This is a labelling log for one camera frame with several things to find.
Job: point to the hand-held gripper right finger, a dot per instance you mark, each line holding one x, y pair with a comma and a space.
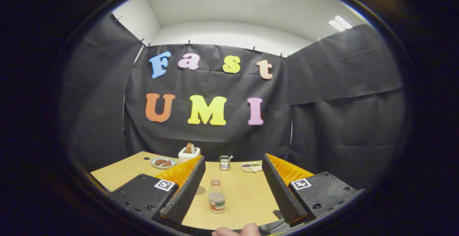
281, 193

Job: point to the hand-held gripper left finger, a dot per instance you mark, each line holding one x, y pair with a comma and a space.
186, 193

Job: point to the brown round coaster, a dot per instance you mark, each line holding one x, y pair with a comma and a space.
201, 190

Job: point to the clear plastic juice bottle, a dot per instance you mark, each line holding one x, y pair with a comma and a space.
217, 200

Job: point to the white toaster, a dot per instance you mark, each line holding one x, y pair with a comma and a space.
188, 156

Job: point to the wooden table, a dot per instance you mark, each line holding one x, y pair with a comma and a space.
244, 193

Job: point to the white divided dish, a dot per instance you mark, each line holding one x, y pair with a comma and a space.
251, 166

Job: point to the brown meat pieces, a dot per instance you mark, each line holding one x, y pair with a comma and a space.
160, 162

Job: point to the pale green plate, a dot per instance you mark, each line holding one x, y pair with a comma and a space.
153, 164

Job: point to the brown bread slice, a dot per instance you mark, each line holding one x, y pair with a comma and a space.
190, 147

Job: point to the small metal container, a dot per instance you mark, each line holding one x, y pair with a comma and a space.
224, 163

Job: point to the black backdrop cloth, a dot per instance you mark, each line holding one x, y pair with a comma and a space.
322, 121

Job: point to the small ceiling light panel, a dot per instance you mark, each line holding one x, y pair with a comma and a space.
340, 23

